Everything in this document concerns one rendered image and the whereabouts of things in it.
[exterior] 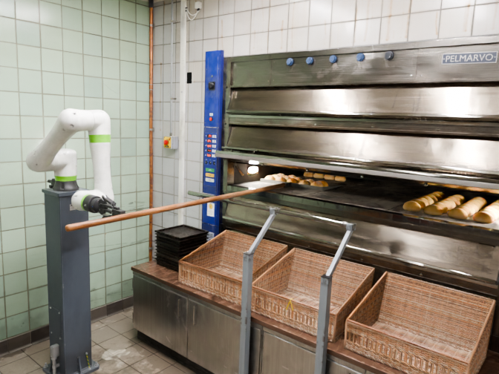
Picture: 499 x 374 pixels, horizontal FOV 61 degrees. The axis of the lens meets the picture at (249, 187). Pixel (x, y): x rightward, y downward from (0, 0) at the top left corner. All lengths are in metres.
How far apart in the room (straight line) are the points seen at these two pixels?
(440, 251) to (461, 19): 1.16
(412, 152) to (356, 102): 0.43
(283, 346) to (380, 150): 1.20
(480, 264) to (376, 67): 1.16
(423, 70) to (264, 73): 1.04
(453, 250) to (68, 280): 2.21
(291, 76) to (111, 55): 1.48
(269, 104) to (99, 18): 1.48
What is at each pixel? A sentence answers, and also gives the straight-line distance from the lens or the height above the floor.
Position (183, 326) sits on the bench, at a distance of 2.94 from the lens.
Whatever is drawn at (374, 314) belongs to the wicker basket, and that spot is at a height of 0.64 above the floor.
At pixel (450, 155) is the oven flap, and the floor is 1.53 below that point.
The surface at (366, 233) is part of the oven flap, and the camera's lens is 2.58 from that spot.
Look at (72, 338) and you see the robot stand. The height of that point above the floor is 0.27.
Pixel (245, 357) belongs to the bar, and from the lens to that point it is 2.54.
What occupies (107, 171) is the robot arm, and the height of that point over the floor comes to 1.35.
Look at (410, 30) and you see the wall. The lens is 2.49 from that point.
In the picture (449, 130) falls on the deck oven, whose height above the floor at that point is 1.65.
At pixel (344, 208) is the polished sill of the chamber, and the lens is 2.60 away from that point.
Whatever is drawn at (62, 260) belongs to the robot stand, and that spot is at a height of 0.79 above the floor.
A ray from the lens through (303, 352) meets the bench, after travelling 2.34.
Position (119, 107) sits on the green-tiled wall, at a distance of 3.59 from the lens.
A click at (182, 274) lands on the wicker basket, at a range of 2.88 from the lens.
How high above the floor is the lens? 1.67
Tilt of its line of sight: 9 degrees down
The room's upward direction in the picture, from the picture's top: 2 degrees clockwise
